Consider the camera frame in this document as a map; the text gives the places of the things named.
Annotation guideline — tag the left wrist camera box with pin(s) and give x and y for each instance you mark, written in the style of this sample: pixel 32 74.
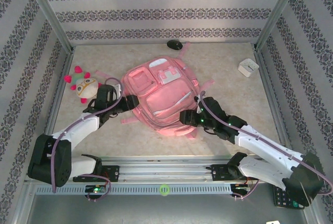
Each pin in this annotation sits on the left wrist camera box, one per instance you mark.
pixel 118 88

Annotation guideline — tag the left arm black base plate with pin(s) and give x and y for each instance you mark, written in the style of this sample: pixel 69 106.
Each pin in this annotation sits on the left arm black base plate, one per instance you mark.
pixel 112 173

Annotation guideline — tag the aluminium side rail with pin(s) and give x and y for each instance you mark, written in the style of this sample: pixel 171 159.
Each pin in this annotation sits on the aluminium side rail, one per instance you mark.
pixel 270 91
pixel 60 83

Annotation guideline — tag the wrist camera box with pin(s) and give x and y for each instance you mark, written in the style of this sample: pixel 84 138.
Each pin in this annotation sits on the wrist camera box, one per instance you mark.
pixel 198 98
pixel 118 88

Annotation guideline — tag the small white card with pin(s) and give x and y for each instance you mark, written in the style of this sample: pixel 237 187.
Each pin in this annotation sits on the small white card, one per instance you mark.
pixel 273 222

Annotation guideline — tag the aluminium mounting rail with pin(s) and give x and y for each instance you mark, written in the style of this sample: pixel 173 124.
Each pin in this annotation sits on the aluminium mounting rail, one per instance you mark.
pixel 166 172

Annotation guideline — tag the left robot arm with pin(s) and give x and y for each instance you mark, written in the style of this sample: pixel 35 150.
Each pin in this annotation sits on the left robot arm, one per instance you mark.
pixel 78 130

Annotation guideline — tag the small controller circuit board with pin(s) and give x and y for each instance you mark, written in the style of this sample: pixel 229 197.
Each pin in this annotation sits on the small controller circuit board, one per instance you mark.
pixel 96 189
pixel 240 188

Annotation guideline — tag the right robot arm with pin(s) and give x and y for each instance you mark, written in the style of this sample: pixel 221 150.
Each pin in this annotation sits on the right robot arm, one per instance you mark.
pixel 260 146

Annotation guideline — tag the white square alarm clock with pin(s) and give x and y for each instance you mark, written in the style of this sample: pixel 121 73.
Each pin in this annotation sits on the white square alarm clock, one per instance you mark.
pixel 248 67

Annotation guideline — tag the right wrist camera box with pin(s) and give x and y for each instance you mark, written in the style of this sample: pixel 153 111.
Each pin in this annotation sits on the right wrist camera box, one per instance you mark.
pixel 198 98

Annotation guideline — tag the black desk calculator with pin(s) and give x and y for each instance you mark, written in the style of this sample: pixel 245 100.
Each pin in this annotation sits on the black desk calculator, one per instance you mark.
pixel 279 200

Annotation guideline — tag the aluminium frame post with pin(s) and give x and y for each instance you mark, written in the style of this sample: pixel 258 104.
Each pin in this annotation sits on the aluminium frame post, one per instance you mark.
pixel 44 7
pixel 278 7

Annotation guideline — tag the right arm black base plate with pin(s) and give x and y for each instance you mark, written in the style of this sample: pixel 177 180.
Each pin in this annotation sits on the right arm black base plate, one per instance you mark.
pixel 218 173

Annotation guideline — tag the black computer mouse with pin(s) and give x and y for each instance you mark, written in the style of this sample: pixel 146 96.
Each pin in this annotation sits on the black computer mouse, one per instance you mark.
pixel 174 44

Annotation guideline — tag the round plush toy pink spikes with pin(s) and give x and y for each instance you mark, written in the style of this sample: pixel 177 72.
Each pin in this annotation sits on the round plush toy pink spikes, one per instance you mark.
pixel 83 87

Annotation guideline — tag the pink school backpack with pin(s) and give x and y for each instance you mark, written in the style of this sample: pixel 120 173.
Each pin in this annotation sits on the pink school backpack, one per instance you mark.
pixel 166 96

